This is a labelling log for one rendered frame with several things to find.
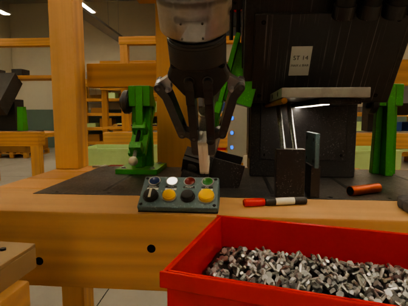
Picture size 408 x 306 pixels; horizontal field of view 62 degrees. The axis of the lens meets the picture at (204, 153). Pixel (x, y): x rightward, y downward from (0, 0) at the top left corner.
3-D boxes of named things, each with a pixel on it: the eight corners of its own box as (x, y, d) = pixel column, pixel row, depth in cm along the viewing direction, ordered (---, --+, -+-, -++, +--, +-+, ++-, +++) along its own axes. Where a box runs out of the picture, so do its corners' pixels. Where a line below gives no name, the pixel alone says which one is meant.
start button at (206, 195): (214, 203, 62) (213, 199, 61) (198, 203, 63) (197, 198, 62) (214, 191, 64) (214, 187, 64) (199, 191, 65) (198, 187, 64)
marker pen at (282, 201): (303, 203, 70) (304, 195, 70) (307, 205, 68) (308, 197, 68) (242, 205, 68) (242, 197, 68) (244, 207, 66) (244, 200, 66)
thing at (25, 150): (27, 158, 851) (26, 140, 846) (-5, 158, 852) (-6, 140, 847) (50, 152, 970) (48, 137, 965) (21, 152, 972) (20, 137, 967)
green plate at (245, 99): (245, 127, 82) (270, 39, 79) (212, 118, 82) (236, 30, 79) (243, 126, 93) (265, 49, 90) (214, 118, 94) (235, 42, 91)
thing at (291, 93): (370, 104, 62) (371, 87, 62) (280, 104, 64) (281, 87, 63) (317, 108, 101) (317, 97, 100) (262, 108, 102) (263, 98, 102)
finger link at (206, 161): (203, 130, 55) (208, 130, 55) (205, 162, 60) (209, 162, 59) (202, 142, 53) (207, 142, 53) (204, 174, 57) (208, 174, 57)
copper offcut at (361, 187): (353, 197, 75) (354, 187, 75) (345, 195, 77) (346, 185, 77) (382, 193, 79) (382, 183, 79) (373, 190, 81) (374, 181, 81)
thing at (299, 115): (354, 178, 97) (360, 56, 94) (248, 176, 100) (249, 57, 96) (336, 168, 116) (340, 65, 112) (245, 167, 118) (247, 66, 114)
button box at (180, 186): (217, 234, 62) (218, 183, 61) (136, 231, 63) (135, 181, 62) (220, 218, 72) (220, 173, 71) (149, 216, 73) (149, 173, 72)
